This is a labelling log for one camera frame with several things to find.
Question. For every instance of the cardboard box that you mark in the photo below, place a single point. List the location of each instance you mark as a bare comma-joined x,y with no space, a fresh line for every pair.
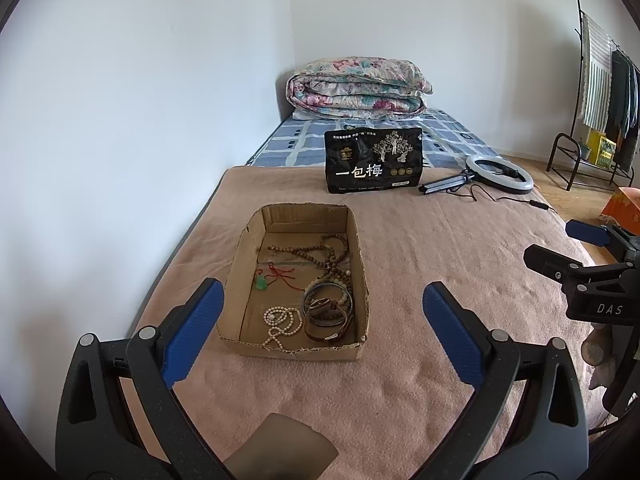
280,215

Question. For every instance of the folded floral quilt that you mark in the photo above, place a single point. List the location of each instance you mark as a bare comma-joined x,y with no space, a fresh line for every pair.
355,90

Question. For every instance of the person's right hand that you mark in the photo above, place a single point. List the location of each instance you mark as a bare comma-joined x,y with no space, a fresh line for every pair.
600,350

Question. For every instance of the yellow box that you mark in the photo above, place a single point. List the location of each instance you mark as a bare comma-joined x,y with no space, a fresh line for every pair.
600,147

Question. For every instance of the blue checked bedsheet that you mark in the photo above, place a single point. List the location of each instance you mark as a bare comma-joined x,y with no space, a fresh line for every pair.
295,145

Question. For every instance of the dark metal shoe rack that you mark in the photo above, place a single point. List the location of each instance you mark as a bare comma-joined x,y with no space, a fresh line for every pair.
562,152

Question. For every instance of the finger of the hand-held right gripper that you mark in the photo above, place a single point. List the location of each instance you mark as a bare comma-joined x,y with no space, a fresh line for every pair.
585,232
545,260

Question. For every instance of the dark hanging clothes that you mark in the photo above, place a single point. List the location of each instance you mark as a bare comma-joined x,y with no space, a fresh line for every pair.
625,100

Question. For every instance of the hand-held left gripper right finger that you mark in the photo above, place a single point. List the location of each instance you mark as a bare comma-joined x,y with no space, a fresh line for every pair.
450,330

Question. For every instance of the orange box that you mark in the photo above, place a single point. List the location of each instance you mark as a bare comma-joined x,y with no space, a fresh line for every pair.
622,205

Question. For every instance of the black folded tripod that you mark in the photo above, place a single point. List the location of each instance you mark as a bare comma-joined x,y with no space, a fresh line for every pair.
440,185

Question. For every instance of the silver metal bangle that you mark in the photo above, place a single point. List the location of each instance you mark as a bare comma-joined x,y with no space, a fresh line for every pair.
327,286

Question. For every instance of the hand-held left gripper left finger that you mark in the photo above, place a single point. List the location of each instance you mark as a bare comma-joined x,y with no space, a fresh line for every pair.
195,330

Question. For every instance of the black metal clothes rack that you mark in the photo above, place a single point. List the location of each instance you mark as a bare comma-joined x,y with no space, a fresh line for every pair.
580,60

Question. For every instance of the striped hanging towel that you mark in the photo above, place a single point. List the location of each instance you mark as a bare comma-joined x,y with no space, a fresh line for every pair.
595,75

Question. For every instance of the black printed snack bag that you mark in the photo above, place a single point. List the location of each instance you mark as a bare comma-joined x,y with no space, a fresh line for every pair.
372,170

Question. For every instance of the pink fleece blanket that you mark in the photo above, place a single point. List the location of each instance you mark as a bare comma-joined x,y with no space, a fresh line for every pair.
425,240

